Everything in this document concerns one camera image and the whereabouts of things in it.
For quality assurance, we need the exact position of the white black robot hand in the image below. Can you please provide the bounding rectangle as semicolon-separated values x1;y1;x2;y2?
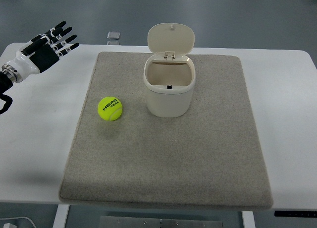
0;21;79;83

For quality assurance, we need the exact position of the yellow tennis ball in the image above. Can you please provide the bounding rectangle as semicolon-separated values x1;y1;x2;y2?
97;97;123;121

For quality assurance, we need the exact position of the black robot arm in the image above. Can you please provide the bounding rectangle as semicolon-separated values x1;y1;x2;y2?
0;70;16;114

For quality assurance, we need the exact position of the small clear floor plate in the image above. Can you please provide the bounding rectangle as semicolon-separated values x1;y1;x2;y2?
107;31;121;40

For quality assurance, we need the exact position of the beige bin with lid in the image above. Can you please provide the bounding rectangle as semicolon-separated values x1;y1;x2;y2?
143;23;196;117

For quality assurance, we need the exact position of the white left table leg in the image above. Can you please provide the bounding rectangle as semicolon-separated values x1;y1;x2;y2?
53;205;70;228

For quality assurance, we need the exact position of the white table leg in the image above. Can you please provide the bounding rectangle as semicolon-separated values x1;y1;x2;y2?
241;211;256;228
53;205;70;228

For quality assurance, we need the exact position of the white power adapter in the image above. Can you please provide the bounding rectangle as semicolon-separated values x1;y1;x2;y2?
3;223;17;228

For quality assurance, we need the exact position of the grey felt mat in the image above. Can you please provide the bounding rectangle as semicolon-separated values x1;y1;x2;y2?
59;52;273;211

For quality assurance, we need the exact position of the white right table leg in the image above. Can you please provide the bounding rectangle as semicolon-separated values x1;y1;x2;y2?
241;211;256;228

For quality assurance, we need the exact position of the black table control panel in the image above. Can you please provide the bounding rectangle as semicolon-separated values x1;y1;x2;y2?
274;210;317;218

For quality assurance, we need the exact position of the white cable on floor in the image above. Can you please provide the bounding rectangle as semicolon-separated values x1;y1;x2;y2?
0;216;38;228

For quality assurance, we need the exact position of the metal base plate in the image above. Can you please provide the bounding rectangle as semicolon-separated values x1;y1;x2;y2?
99;216;223;228

